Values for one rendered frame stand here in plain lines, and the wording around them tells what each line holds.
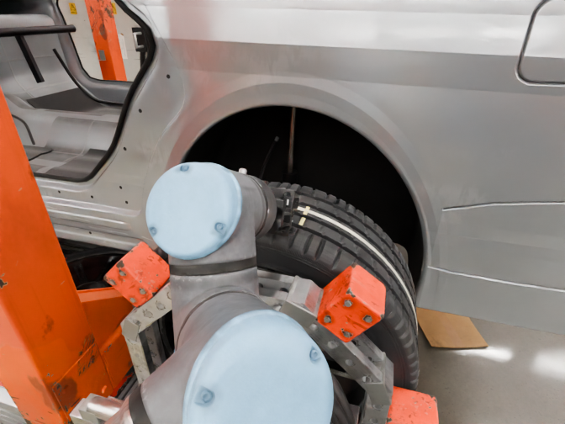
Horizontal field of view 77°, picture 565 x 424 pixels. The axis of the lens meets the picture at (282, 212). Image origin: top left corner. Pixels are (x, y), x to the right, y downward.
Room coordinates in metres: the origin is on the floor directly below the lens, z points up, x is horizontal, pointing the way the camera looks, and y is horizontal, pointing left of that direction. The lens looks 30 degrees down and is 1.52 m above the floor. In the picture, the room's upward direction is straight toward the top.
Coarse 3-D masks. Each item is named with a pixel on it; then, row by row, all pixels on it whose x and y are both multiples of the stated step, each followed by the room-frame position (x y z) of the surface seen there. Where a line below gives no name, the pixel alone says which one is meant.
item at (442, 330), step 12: (420, 312) 1.50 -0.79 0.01; (432, 312) 1.50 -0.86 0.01; (420, 324) 1.41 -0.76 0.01; (432, 324) 1.41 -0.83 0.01; (444, 324) 1.41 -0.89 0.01; (456, 324) 1.41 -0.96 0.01; (468, 324) 1.41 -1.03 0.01; (432, 336) 1.32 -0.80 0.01; (444, 336) 1.33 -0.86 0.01; (456, 336) 1.33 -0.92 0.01; (468, 336) 1.33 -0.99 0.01; (480, 336) 1.33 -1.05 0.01
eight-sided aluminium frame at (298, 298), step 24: (168, 288) 0.48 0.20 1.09; (264, 288) 0.45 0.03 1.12; (288, 288) 0.47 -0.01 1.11; (312, 288) 0.46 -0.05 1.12; (144, 312) 0.50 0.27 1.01; (288, 312) 0.42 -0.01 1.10; (312, 312) 0.41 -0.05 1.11; (144, 336) 0.52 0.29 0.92; (312, 336) 0.41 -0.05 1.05; (360, 336) 0.43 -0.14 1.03; (144, 360) 0.51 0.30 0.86; (336, 360) 0.40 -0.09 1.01; (360, 360) 0.39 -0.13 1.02; (384, 360) 0.42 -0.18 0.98; (360, 384) 0.39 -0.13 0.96; (384, 384) 0.37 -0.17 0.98; (384, 408) 0.37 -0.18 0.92
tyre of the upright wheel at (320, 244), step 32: (320, 192) 0.71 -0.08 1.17; (320, 224) 0.59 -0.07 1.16; (352, 224) 0.62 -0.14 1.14; (160, 256) 0.58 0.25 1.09; (256, 256) 0.52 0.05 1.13; (288, 256) 0.51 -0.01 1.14; (320, 256) 0.50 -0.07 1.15; (352, 256) 0.52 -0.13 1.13; (384, 256) 0.60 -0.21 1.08; (384, 320) 0.46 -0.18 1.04; (416, 352) 0.45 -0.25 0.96; (416, 384) 0.44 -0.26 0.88
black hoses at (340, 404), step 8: (336, 384) 0.34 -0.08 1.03; (336, 392) 0.33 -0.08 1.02; (336, 400) 0.32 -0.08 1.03; (344, 400) 0.32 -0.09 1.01; (336, 408) 0.31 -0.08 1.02; (344, 408) 0.32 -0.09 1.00; (352, 408) 0.33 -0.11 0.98; (336, 416) 0.30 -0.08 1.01; (344, 416) 0.30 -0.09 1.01; (352, 416) 0.31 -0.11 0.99
